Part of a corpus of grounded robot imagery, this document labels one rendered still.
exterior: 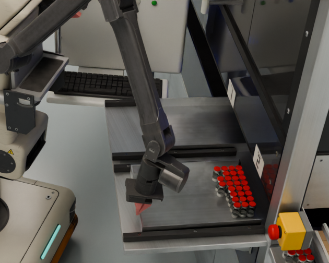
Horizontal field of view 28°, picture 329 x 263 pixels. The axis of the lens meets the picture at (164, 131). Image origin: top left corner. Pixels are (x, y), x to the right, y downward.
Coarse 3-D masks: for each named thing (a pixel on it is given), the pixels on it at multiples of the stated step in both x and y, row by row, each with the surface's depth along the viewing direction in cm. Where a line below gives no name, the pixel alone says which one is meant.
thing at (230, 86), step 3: (231, 84) 213; (228, 87) 217; (231, 87) 213; (228, 90) 217; (231, 90) 213; (228, 93) 217; (234, 93) 210; (228, 96) 218; (234, 96) 210; (231, 99) 214; (234, 99) 210; (231, 102) 214
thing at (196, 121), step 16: (176, 112) 227; (192, 112) 228; (208, 112) 228; (224, 112) 229; (176, 128) 220; (192, 128) 220; (208, 128) 221; (224, 128) 222; (240, 128) 222; (176, 144) 213; (192, 144) 214; (208, 144) 209; (224, 144) 210; (240, 144) 211
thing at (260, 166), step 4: (256, 148) 189; (256, 152) 189; (256, 156) 189; (260, 156) 186; (256, 160) 189; (260, 160) 186; (260, 164) 186; (256, 168) 190; (260, 168) 186; (260, 172) 186; (260, 176) 186
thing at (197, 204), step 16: (224, 160) 203; (192, 176) 201; (208, 176) 202; (176, 192) 195; (192, 192) 196; (208, 192) 196; (160, 208) 189; (176, 208) 190; (192, 208) 190; (208, 208) 191; (224, 208) 191; (144, 224) 184; (160, 224) 184; (176, 224) 180; (192, 224) 181; (208, 224) 182; (224, 224) 183; (240, 224) 184; (256, 224) 185
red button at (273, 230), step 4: (272, 224) 170; (276, 224) 170; (268, 228) 170; (272, 228) 168; (276, 228) 168; (268, 232) 170; (272, 232) 168; (276, 232) 168; (272, 236) 168; (276, 236) 168
